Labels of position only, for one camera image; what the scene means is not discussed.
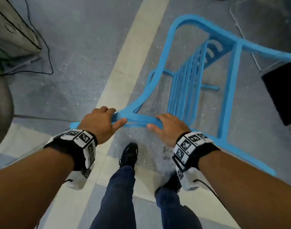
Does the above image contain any left wrist camera band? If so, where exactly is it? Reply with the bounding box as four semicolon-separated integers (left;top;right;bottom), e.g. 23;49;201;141
44;129;98;191

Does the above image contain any person's right leg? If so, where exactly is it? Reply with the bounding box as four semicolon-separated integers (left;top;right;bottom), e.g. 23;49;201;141
155;187;203;229

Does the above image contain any black cable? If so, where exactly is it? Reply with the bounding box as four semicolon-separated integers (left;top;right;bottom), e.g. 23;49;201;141
0;0;54;76

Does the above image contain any person's right black shoe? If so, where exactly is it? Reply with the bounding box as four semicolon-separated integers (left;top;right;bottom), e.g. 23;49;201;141
155;171;182;194

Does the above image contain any black panel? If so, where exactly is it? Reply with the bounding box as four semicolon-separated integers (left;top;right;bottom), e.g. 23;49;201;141
261;61;291;126

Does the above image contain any wrist camera band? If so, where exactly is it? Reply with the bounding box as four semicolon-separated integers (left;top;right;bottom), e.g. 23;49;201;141
44;129;98;191
172;132;221;191

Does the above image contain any person's right forearm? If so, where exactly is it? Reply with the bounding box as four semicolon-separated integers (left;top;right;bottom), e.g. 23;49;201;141
198;150;291;229

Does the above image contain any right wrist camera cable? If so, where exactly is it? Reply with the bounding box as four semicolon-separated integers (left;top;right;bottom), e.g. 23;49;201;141
193;179;228;210

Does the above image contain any dark round object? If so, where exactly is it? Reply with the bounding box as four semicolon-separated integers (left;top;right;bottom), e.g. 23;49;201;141
0;77;14;152

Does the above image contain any right wrist camera band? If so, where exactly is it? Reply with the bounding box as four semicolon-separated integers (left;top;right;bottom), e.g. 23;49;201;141
172;132;221;191

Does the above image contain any person's black shoe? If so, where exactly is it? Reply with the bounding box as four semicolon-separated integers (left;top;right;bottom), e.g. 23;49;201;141
155;171;182;194
119;142;139;168

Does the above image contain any person's leg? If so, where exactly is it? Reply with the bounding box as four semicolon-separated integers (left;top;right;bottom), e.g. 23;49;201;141
155;187;203;229
89;165;137;229

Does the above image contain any person's left black shoe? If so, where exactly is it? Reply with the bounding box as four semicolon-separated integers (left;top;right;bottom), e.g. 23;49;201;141
119;142;139;168

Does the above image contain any blue metal cart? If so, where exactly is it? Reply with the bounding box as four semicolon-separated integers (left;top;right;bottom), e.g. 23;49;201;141
70;14;291;177

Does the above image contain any person's left hand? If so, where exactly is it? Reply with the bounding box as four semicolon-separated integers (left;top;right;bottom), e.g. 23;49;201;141
78;106;128;145

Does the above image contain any person's right hand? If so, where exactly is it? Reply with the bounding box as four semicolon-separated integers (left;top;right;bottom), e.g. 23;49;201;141
147;113;191;148

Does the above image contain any person's left leg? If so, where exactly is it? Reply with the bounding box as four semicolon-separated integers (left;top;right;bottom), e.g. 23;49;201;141
89;165;137;229

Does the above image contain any person's left forearm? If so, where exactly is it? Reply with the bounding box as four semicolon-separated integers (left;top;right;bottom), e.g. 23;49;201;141
0;147;75;229

